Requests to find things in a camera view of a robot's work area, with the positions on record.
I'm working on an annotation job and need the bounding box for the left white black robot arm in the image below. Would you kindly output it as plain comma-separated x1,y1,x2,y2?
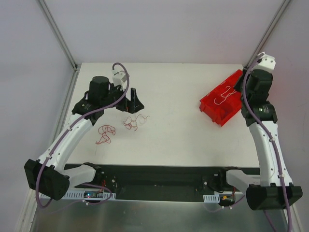
24,72,144,201

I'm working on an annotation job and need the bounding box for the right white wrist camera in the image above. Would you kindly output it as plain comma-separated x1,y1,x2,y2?
253,52,276,73

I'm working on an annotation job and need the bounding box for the right white cable duct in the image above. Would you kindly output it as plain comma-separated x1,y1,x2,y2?
203,193,220,203

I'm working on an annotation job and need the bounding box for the red plastic bin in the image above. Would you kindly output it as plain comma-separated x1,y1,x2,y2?
199,70,242,127

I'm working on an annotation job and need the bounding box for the left white cable duct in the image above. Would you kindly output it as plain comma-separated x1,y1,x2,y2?
61,190,116,201

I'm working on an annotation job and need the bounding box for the white cable duct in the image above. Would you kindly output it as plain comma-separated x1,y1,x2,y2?
203,193,220,203
61,190,116,201

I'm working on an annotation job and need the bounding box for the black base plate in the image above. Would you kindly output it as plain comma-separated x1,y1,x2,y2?
73,164,244,201

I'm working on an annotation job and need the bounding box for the thin red wire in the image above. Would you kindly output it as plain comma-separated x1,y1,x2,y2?
95,124,116,145
122,115,151,131

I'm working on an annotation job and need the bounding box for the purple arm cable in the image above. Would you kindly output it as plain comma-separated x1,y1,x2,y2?
241,54,294,232
35,62,130,210

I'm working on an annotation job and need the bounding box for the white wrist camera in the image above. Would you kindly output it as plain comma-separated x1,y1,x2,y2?
253,52,276,73
112,70,127,90

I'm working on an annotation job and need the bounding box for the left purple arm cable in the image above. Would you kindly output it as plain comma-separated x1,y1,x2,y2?
35,62,130,210

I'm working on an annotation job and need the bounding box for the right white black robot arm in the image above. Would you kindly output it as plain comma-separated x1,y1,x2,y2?
217,69,303,210

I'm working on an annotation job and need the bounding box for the right aluminium frame post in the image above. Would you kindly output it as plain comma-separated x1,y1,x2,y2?
244,0,294,68

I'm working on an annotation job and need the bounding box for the left aluminium frame post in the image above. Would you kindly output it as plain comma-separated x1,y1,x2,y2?
36,0,78,70

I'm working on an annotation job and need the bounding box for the aluminium frame post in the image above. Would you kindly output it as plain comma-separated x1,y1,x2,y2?
244,0,294,68
36,0,78,70

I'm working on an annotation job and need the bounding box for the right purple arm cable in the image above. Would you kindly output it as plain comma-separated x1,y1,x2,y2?
241,54,294,232

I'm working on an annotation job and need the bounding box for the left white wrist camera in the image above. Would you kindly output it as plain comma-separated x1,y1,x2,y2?
112,70,127,90

